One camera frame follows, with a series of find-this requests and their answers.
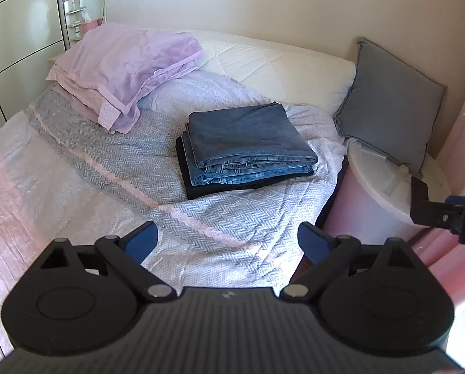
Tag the pink container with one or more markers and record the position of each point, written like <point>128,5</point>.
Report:
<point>89,27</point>

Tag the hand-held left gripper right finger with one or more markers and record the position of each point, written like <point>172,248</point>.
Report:
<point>314,241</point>

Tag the white round bin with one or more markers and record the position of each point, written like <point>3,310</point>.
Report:
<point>376,179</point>

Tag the white wardrobe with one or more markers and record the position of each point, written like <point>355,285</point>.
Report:
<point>18,39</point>

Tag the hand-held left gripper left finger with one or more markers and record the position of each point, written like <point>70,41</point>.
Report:
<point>141,243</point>

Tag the white quilted bolster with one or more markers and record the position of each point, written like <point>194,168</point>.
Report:
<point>275,70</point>

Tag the blue denim jeans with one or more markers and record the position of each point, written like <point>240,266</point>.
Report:
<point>248,132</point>

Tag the small white wall shelf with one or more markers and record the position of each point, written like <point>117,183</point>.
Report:
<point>74,11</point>

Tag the pale pink pillow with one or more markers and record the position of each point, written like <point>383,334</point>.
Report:
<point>111,119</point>

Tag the pink curtain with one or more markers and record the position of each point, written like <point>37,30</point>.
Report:
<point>462,156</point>

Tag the folded pink blanket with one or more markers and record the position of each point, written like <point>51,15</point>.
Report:
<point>123,54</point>

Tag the pink and grey bed blanket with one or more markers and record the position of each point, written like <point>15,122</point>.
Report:
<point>80,171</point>

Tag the faded blue jeans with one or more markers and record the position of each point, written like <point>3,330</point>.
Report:
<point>217,177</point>

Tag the grey cushion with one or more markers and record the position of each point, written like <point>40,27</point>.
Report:
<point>388,105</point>

